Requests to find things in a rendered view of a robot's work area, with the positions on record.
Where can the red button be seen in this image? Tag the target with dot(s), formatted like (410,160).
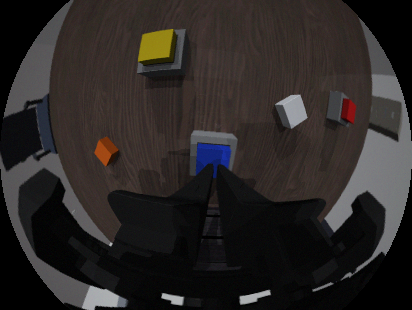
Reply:
(341,109)

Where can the blue button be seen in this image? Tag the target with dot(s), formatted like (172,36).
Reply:
(211,147)

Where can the orange block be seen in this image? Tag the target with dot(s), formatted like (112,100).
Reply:
(106,151)

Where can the yellow button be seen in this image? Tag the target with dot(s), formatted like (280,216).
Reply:
(163,53)

